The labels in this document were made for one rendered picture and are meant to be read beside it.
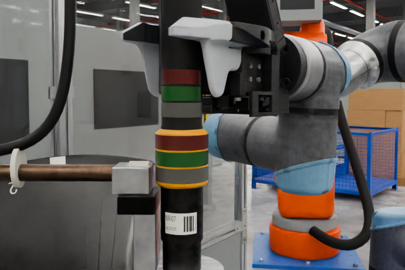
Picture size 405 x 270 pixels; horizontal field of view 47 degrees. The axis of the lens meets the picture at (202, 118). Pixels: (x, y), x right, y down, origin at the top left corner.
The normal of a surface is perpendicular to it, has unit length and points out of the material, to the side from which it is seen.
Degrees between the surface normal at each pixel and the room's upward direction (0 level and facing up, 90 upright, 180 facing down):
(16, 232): 48
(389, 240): 88
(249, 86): 90
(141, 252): 90
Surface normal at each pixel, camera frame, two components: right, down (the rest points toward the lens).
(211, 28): 0.66, 0.04
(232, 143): -0.78, 0.15
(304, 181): -0.26, 0.11
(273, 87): 0.81, 0.04
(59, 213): 0.04, -0.70
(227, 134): -0.76, -0.19
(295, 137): -0.58, 0.04
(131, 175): -0.01, 0.05
